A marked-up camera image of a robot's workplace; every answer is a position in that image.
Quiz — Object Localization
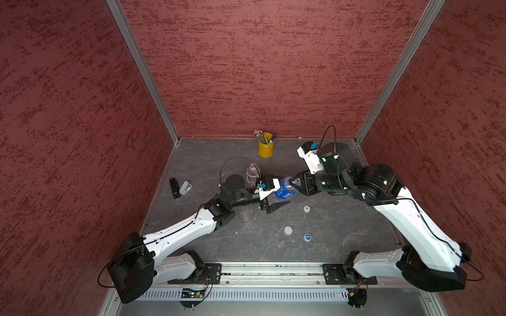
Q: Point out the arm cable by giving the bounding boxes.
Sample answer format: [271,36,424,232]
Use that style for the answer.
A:
[318,125,337,155]
[219,156,260,186]

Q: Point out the flat white bottle cap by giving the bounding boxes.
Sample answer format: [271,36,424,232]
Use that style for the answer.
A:
[283,226,293,236]

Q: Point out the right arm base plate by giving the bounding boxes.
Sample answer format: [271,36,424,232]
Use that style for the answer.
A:
[322,263,378,287]

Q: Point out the clear bottle blue label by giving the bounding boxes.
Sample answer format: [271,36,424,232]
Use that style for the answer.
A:
[274,176,297,200]

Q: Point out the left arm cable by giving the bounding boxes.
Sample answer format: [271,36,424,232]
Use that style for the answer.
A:
[219,156,260,186]

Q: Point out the perforated cable tray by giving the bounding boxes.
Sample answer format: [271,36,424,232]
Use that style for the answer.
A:
[138,287,349,302]

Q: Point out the black stapler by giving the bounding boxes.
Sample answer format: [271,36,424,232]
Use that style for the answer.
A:
[169,178,181,199]

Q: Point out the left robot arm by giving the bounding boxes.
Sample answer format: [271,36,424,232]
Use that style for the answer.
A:
[105,174,285,304]

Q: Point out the small clear bottle white label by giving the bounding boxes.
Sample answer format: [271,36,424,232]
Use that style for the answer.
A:
[246,163,260,186]

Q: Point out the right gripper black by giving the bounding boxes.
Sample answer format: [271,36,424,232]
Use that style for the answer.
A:
[289,166,351,194]

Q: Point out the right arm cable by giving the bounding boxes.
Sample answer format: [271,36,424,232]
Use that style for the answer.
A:
[318,125,337,155]

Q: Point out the yellow pencil cup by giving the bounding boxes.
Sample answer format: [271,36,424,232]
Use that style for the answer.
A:
[258,132,274,158]

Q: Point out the aluminium mounting rail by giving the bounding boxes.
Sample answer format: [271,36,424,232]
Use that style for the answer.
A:
[110,260,432,288]

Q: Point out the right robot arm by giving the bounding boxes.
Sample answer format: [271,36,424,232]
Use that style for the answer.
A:
[290,142,472,292]

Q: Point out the pencils bundle in cup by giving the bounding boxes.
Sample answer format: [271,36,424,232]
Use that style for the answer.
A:
[254,130,270,145]

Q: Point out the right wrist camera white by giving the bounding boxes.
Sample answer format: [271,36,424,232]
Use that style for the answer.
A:
[297,141,324,175]

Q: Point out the grey small stapler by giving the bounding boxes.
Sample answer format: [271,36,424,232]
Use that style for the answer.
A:
[179,180,192,196]

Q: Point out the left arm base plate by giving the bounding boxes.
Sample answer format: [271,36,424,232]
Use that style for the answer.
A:
[167,263,222,285]

